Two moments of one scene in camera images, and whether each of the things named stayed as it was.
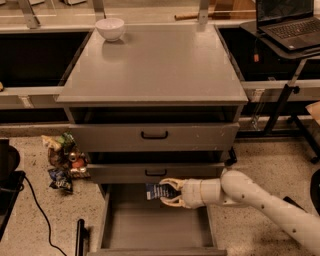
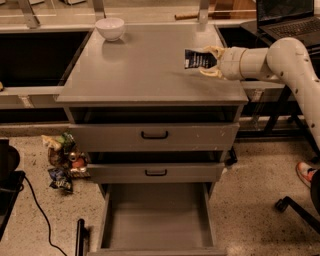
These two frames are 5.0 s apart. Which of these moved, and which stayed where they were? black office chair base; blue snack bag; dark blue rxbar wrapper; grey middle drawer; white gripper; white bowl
Moved: white gripper; dark blue rxbar wrapper
Stayed: blue snack bag; grey middle drawer; white bowl; black office chair base
